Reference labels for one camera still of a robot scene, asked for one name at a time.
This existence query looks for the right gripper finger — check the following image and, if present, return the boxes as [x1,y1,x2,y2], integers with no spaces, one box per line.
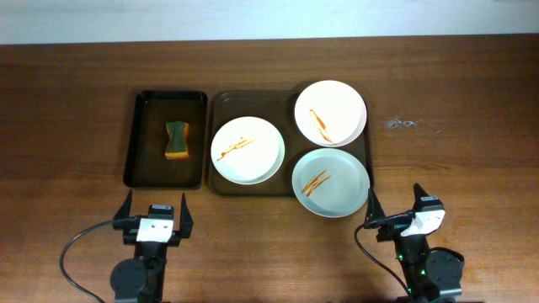
[413,183,429,211]
[364,189,386,229]

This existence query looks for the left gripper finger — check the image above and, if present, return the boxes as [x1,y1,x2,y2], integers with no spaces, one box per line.
[179,193,194,239]
[112,189,133,230]

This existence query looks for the pale grey plate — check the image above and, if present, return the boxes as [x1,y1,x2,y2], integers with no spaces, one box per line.
[291,148,371,218]

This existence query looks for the green and orange sponge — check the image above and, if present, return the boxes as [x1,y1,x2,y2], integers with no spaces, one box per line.
[164,121,189,160]

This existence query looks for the white plate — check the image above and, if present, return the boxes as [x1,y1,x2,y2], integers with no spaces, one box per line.
[294,80,367,147]
[210,116,286,185]

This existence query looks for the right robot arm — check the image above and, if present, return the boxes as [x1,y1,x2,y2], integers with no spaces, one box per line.
[354,183,465,302]

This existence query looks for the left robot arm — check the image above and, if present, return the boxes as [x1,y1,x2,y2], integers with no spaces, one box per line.
[110,191,194,303]

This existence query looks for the black rectangular water tray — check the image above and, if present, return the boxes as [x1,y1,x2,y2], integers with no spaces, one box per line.
[123,90,208,189]

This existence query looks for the brown plastic serving tray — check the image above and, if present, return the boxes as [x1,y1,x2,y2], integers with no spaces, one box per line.
[206,89,375,198]

